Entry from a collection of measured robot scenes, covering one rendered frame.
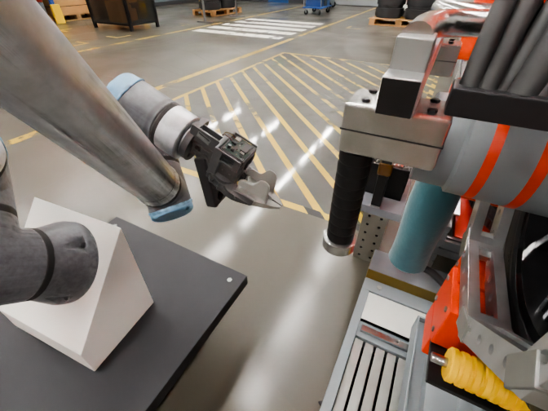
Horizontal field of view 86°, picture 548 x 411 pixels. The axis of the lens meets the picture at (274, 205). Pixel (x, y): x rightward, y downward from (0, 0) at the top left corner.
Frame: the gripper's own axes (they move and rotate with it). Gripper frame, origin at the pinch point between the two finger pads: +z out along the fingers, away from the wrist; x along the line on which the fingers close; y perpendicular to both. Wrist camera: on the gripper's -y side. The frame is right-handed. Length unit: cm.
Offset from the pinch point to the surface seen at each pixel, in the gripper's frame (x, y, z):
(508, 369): -20.4, 18.8, 28.6
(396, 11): 841, -55, -9
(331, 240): -13.3, 13.5, 8.7
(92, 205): 39, -118, -85
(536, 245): 12.9, 16.7, 45.0
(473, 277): 2.3, 10.2, 36.3
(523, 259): 9.8, 14.4, 43.9
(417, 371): 8, -31, 61
